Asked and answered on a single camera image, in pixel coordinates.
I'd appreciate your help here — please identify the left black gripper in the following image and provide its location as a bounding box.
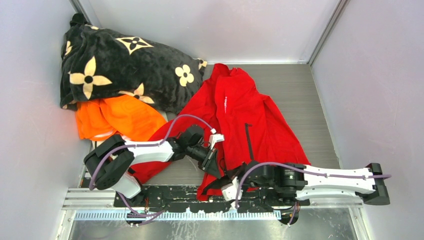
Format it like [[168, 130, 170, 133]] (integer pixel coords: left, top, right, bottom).
[[186, 144, 221, 180]]

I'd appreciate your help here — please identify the red zip jacket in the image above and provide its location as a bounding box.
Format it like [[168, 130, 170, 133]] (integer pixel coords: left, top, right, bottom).
[[130, 63, 312, 202]]

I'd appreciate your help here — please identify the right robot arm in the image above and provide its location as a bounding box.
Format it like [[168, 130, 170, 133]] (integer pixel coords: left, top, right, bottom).
[[217, 161, 391, 206]]

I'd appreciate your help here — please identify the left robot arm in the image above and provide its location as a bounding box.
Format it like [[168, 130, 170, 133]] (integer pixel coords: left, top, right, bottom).
[[83, 125, 225, 207]]

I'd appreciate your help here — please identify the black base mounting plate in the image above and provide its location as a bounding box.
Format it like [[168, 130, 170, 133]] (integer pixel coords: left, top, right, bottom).
[[127, 185, 294, 213]]

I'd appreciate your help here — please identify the orange garment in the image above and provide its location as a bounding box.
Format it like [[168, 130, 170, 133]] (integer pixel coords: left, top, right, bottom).
[[75, 95, 167, 142]]

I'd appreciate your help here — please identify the black floral plush blanket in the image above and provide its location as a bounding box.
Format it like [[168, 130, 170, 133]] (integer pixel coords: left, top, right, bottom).
[[59, 13, 207, 114]]

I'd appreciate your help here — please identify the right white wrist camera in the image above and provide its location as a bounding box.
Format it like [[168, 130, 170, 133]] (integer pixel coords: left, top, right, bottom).
[[221, 176, 242, 202]]

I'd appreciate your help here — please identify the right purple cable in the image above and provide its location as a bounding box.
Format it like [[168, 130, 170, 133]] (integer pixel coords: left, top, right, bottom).
[[234, 161, 392, 210]]

